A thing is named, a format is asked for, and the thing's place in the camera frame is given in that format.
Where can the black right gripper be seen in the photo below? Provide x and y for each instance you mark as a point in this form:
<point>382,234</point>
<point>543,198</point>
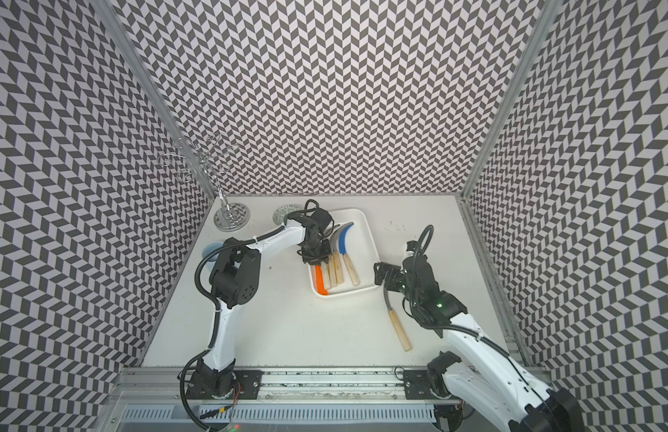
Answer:
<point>394,272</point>

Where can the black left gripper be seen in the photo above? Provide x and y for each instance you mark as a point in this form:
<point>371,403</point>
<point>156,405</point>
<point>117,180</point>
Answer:
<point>318,260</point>

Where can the blue blade wooden handle sickle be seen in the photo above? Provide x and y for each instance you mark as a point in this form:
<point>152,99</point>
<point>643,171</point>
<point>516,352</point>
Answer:
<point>345,256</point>

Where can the white plastic storage box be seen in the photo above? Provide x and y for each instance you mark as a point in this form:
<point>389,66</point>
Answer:
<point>362,250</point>

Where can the orange handle small sickle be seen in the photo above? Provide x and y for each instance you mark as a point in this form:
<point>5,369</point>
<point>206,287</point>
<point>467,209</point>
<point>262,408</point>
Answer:
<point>319,281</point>

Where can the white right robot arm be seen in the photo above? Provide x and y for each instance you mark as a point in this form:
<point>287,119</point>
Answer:
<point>474,369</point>

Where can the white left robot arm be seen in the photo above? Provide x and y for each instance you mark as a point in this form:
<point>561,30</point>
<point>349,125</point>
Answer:
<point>229,278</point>

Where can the green patterned ceramic bowl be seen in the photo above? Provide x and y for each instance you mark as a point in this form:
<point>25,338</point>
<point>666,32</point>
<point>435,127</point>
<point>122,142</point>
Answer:
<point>281,212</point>

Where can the chrome mug tree stand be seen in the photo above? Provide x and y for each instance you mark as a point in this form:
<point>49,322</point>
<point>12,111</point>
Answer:
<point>230,216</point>

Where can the light blue plastic cup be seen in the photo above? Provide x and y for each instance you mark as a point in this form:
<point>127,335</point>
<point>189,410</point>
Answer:
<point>209,249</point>

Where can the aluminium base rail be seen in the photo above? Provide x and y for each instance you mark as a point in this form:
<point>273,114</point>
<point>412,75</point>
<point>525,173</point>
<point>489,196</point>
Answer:
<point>307,385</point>

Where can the aluminium left corner post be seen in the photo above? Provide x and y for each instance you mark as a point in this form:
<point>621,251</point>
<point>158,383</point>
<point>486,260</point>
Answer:
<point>140,71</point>

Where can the aluminium corner post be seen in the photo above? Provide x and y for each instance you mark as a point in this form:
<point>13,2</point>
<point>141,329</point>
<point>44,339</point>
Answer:
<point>533,46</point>
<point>140,71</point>

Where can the aluminium right corner post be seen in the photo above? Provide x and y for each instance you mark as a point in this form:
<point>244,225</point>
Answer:
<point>533,46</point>

